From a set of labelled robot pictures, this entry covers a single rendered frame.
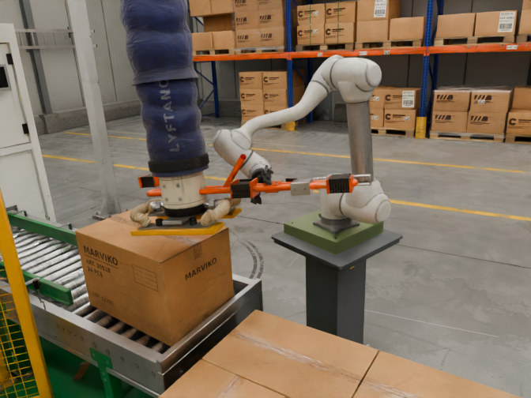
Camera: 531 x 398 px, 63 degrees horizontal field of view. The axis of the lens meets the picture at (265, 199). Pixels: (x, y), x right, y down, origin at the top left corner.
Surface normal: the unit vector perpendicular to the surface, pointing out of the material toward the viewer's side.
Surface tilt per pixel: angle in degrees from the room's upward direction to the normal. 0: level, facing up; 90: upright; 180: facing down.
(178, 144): 68
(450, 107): 88
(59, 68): 90
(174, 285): 90
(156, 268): 90
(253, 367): 0
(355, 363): 0
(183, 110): 62
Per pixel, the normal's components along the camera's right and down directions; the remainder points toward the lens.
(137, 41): -0.44, 0.00
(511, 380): -0.04, -0.94
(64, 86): 0.87, 0.13
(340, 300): 0.64, 0.22
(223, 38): -0.44, 0.32
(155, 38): 0.11, -0.07
